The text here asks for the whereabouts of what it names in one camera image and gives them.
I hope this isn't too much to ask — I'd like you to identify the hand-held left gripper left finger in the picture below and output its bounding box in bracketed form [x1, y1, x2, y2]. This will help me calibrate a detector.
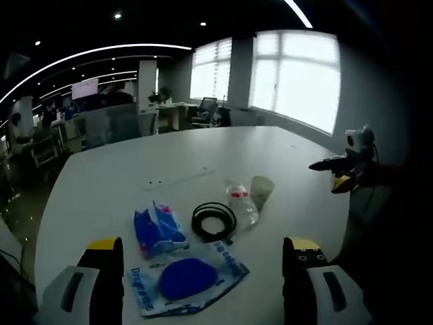
[33, 236, 124, 325]

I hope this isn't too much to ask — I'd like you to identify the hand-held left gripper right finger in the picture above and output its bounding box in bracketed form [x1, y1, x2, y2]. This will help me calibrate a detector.
[281, 236, 373, 325]

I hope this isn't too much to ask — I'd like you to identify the beige paper cup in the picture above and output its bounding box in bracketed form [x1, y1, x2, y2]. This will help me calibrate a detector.
[250, 175, 276, 211]

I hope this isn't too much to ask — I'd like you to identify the blue tissue packet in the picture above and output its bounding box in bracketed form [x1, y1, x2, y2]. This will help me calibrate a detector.
[133, 200, 191, 261]

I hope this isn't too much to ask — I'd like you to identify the clear plastic bottle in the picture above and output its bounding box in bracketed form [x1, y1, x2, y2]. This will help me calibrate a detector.
[224, 179, 262, 232]

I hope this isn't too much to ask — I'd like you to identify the blue sponge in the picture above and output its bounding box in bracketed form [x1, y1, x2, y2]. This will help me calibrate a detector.
[126, 240, 252, 318]

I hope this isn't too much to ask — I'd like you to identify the large bright window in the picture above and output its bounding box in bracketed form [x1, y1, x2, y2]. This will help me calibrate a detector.
[252, 29, 342, 137]

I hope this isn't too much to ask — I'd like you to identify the white table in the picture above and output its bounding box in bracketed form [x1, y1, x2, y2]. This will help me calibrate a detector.
[33, 125, 360, 325]

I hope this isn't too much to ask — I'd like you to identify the black office chair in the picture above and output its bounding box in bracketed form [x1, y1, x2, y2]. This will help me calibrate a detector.
[191, 96, 220, 129]

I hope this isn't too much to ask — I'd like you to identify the window with blinds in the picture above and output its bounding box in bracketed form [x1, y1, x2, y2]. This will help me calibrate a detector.
[189, 36, 233, 102]

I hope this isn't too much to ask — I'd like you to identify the grey mesh office chair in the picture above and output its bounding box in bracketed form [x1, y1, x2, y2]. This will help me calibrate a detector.
[78, 102, 142, 150]

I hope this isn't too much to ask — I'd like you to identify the wooden office desk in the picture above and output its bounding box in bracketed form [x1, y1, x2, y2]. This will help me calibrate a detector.
[157, 102, 199, 132]

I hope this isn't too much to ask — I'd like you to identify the green potted plant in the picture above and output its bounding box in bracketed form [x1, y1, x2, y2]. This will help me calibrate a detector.
[147, 87, 173, 105]

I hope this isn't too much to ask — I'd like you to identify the white display screen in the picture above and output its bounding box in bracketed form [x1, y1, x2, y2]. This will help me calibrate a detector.
[71, 78, 100, 101]

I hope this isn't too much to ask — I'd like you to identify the white frame office chair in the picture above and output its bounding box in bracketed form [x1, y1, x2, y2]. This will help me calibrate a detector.
[30, 134, 60, 167]

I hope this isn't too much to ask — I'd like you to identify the white table cable slot cover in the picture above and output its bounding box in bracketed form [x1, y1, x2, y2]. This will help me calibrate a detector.
[144, 167, 218, 191]

